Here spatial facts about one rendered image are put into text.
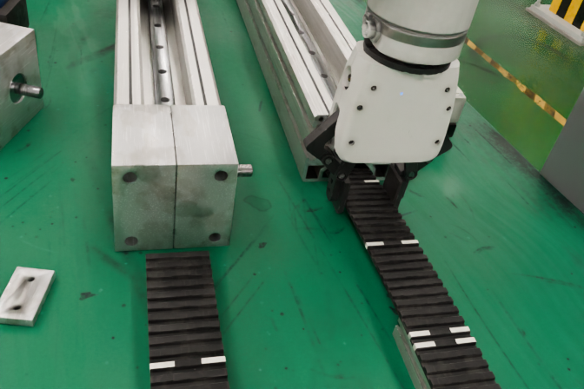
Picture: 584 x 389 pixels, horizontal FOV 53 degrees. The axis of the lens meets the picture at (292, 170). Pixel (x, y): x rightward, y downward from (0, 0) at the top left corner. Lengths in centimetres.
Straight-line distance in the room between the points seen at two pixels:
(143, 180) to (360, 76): 19
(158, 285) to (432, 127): 27
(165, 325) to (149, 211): 11
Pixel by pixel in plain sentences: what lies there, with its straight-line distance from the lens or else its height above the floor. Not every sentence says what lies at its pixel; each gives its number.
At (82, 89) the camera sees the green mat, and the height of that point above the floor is 78.
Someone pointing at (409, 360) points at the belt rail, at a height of 79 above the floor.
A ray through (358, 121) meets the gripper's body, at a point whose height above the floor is 91.
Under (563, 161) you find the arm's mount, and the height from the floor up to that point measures 81.
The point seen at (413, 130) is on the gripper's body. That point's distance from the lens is 52.
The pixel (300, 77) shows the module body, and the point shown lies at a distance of 64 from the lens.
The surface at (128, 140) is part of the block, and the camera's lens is 50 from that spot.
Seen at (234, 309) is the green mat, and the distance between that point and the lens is 49.
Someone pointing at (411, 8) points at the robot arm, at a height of 101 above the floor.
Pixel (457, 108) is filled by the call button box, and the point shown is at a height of 82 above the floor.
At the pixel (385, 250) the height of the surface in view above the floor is 81.
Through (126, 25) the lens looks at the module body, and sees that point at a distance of 71.
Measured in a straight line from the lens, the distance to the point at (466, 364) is 47.
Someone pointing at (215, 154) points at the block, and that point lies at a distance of 48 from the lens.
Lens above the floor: 116
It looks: 37 degrees down
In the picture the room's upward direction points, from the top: 11 degrees clockwise
